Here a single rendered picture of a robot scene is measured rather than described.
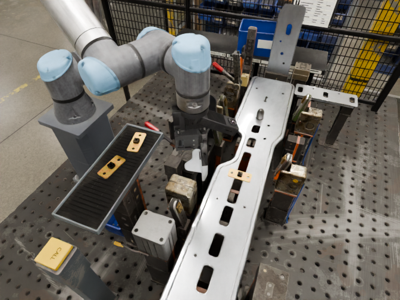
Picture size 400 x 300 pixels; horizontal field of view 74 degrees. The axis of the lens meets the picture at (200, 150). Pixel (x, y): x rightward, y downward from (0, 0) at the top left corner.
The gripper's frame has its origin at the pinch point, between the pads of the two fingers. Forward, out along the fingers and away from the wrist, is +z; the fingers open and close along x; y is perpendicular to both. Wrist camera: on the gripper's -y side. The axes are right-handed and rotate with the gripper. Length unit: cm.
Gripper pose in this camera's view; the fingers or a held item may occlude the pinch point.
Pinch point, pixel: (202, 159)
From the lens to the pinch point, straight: 76.8
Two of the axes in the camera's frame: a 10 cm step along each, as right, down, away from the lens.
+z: 0.1, 6.7, 7.4
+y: -9.9, 1.0, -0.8
